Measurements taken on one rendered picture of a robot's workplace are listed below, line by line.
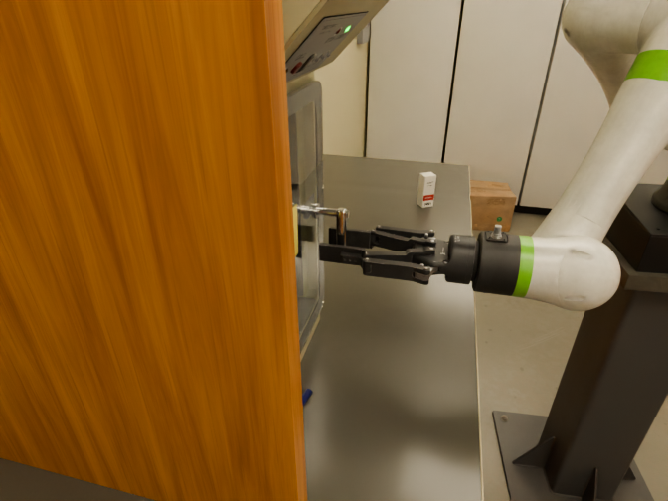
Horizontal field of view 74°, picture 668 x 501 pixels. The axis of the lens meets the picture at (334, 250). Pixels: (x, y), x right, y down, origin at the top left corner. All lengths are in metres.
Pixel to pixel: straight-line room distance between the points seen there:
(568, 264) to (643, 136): 0.26
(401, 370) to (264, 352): 0.43
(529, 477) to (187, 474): 1.47
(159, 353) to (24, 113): 0.23
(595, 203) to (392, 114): 2.84
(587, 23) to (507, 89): 2.57
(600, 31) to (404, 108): 2.67
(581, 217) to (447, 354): 0.32
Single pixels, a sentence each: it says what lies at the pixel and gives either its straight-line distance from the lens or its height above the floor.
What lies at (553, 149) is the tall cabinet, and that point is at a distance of 3.66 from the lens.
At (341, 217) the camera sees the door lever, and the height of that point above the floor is 1.20.
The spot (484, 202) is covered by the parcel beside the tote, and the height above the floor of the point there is 0.23.
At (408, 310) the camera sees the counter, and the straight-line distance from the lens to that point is 0.92.
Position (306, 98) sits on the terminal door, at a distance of 0.62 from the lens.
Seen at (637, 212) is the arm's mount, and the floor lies 1.05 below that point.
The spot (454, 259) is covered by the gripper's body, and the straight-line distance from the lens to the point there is 0.66.
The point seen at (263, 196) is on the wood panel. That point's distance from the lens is 0.31.
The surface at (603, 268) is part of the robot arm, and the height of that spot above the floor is 1.18.
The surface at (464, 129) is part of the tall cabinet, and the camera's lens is 3.56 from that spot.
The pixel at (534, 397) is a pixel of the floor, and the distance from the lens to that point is 2.18.
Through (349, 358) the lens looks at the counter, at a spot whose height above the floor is 0.94.
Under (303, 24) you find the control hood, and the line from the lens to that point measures 0.36.
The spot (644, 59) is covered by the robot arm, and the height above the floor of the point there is 1.41.
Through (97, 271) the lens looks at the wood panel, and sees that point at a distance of 0.43.
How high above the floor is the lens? 1.49
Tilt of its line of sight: 30 degrees down
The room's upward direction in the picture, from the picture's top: straight up
